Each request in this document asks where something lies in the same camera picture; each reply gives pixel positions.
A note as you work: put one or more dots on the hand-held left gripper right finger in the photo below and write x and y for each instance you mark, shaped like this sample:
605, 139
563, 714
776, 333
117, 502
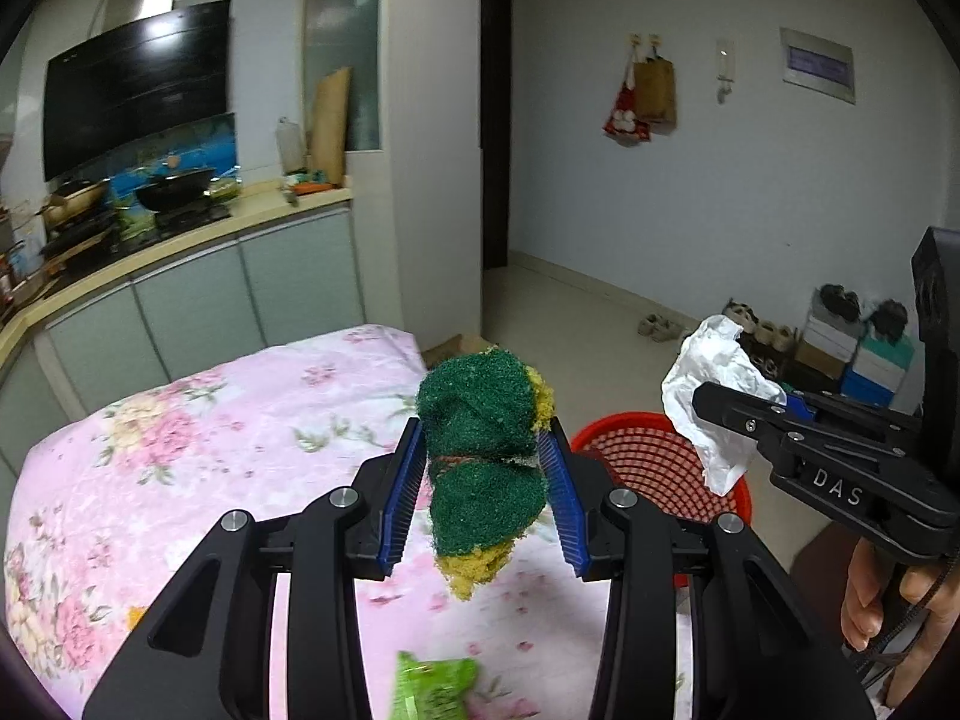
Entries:
566, 502

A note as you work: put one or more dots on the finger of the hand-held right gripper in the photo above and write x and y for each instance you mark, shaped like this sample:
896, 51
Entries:
799, 409
739, 409

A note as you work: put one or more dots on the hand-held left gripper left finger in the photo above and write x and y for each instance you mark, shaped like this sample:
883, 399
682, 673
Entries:
401, 495

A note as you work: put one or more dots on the white tissue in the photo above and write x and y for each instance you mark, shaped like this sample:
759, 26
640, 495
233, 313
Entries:
712, 390

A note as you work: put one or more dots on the green yellow scouring sponge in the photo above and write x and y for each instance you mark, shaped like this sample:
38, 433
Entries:
480, 487

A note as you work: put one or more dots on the red plastic basket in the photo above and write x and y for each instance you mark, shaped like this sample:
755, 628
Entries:
652, 465

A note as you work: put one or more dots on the green snack packet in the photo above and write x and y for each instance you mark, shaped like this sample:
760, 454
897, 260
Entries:
435, 686

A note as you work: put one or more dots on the person's right hand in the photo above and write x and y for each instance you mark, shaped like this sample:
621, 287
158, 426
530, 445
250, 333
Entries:
862, 600

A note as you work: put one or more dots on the black shoe rack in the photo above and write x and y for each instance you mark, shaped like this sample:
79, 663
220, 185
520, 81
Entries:
780, 367

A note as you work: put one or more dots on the stack of shoe boxes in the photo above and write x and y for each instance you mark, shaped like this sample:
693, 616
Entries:
832, 360

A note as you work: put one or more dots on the beige fuzzy slipper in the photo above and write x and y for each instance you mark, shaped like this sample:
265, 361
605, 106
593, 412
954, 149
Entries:
786, 334
765, 330

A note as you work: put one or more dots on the pair of black sandals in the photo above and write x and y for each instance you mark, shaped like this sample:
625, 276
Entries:
840, 300
891, 319

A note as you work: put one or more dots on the beige shoe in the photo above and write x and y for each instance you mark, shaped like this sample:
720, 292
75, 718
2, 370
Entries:
669, 328
649, 326

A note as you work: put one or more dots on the cardboard box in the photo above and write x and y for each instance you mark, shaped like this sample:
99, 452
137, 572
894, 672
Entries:
457, 351

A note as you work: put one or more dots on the dark brown furniture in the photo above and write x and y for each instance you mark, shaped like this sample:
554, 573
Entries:
821, 577

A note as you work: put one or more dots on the pink floral pillow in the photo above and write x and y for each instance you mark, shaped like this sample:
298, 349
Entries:
225, 450

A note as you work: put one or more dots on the pale green kitchen cabinet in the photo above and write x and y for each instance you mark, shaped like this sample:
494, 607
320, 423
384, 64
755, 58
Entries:
300, 277

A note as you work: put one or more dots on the small orange kitchen item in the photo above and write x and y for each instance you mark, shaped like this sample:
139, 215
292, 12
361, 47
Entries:
307, 184

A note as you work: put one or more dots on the brown paper bag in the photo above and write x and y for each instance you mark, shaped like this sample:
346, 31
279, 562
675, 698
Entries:
655, 94

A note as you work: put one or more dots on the grey electrical panel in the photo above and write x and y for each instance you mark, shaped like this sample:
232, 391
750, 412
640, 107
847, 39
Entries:
817, 64

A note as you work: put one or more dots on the black gas stove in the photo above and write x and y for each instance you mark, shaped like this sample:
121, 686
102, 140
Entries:
150, 229

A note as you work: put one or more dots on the dark wooden door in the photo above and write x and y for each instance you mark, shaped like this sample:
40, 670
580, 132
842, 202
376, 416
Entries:
496, 127

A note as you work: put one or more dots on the wooden cutting board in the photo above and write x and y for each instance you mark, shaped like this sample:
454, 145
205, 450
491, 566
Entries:
330, 127

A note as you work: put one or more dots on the black wok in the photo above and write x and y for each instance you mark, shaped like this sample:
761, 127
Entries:
176, 191

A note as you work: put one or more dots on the blue printed backsplash sheet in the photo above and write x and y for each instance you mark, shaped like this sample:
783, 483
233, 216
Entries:
202, 142

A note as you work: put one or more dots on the gold cooking pot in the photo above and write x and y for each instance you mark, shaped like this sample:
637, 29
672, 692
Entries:
75, 202

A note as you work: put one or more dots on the metal kitchen rack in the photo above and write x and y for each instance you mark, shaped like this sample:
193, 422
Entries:
11, 255

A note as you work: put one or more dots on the frosted glass panel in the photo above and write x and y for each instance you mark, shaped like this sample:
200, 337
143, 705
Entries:
345, 37

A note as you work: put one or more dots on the black range hood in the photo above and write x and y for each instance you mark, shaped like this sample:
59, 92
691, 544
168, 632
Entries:
135, 97

